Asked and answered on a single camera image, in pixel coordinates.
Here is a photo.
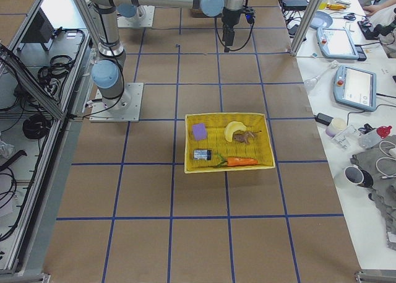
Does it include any lower teach pendant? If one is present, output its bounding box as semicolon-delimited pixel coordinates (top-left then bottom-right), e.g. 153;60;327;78
333;65;377;112

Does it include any yellow plastic basket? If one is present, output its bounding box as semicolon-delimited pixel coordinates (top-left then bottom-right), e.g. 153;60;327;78
184;113;275;173

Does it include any red soda can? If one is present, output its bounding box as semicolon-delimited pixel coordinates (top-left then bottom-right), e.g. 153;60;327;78
193;149;212;160

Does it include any white paper cup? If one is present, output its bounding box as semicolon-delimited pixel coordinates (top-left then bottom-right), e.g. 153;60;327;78
325;118;347;137

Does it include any upper teach pendant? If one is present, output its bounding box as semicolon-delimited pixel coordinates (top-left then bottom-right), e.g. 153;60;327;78
316;27;359;60

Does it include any aluminium frame post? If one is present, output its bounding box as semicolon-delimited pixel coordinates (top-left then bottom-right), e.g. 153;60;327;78
289;0;322;56

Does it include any blue plate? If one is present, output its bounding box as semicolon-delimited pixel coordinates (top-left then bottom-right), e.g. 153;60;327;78
310;11;333;29

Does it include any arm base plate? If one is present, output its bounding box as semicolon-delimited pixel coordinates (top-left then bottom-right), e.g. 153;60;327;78
89;82;144;123
117;4;155;28

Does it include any purple foam block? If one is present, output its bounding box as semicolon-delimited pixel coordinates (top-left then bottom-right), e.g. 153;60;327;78
192;123;207;141

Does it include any grey cloth pile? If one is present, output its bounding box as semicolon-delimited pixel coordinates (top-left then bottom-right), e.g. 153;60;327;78
350;147;395;250

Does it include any brown animal figurine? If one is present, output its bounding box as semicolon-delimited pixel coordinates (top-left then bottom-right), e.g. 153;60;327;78
233;131;261;144

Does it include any white black mug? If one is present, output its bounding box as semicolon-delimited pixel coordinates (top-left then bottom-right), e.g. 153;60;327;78
344;165;374;188

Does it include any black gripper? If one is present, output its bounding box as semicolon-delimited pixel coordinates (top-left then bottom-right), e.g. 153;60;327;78
222;6;256;53

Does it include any brown wicker basket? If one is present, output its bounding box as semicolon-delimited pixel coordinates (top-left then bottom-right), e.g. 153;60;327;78
191;9;205;18

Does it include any orange carrot toy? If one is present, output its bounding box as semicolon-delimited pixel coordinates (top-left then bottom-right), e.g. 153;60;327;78
215;154;259;168

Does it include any teach pendant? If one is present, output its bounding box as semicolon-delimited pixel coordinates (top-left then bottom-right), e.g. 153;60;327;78
333;65;377;112
316;27;359;60

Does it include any yellow croissant toy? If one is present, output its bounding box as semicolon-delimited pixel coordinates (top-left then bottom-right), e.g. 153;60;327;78
224;121;247;142

